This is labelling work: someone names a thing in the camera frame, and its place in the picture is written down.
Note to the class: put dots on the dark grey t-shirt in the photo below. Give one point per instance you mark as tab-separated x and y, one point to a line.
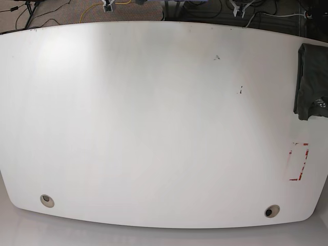
311	87

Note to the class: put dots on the right table grommet hole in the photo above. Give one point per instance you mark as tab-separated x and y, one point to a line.
272	211

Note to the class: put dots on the table grommet hole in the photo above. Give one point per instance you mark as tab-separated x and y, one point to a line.
47	201
272	211

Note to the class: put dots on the left table grommet hole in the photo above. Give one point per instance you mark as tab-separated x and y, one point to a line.
47	201

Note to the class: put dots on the red tape rectangle marking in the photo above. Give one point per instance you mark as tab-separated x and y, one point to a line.
297	158

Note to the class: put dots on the black tripod stand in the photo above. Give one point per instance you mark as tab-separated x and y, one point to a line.
31	7

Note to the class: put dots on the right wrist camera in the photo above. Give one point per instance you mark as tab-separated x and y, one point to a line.
108	5

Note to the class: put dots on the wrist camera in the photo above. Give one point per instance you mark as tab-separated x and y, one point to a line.
108	5
240	6

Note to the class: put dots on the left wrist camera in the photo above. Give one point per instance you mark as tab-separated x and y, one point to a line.
240	6

